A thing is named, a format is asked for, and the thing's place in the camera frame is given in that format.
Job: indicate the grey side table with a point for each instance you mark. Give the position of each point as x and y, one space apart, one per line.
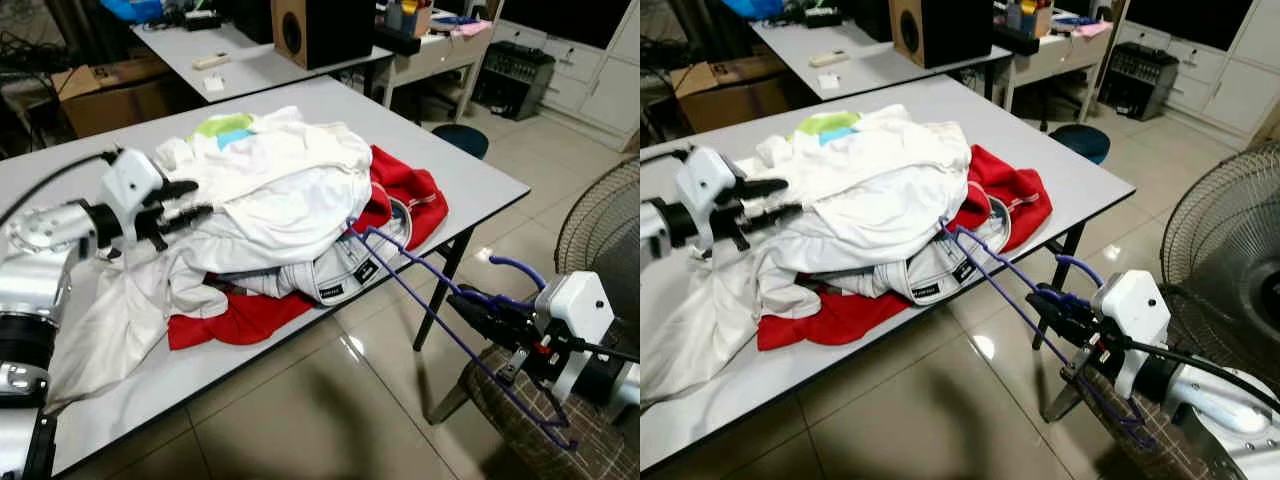
790 45
170 50

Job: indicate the purple clothes hanger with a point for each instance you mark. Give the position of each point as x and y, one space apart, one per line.
1000 259
400 252

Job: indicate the white drawer cabinet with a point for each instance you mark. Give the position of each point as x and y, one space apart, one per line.
1230 90
590 80

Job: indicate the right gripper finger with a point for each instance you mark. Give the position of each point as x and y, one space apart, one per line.
1048 312
470 315
480 297
1058 295

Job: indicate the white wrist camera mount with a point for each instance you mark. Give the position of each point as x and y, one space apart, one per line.
1135 300
705 185
580 305
130 185

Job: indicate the black audio appliance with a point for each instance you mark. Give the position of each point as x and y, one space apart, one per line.
515 80
1140 80

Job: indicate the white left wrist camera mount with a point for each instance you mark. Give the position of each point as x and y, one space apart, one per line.
130 185
705 185

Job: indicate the wooden black speaker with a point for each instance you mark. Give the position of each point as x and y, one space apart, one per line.
320 30
940 30

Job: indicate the brown plaid chair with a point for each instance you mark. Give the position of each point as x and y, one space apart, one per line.
600 440
1180 450

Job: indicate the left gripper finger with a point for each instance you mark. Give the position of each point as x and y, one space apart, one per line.
190 214
180 188
765 187
775 213

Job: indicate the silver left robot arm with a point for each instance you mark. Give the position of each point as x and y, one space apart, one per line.
660 225
40 260

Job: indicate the cardboard box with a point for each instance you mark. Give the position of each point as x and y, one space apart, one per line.
730 95
110 100

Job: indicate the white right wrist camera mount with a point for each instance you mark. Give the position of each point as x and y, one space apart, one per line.
580 305
1135 300

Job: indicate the black floor fan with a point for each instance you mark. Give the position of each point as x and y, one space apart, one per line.
1230 250
600 230

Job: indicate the white grey garment black label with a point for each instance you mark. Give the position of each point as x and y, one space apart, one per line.
340 270
940 268

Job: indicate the red garment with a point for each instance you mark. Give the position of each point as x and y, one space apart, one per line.
410 195
1015 190

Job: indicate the pink cloth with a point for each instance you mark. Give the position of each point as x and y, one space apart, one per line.
1090 28
470 28

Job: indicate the grey folding table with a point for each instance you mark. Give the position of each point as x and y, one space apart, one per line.
1085 185
475 190

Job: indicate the white shirt green print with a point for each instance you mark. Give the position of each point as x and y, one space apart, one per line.
290 180
890 180

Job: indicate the white remote control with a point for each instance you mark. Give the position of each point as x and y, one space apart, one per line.
210 61
828 58

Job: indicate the small white box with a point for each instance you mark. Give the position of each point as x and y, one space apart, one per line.
829 80
214 84

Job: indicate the blue bag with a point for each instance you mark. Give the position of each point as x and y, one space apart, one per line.
130 8
755 7

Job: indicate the black television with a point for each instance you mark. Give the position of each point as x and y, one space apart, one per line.
565 20
1190 20

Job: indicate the white desk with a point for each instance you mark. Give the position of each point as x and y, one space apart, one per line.
1060 55
440 55

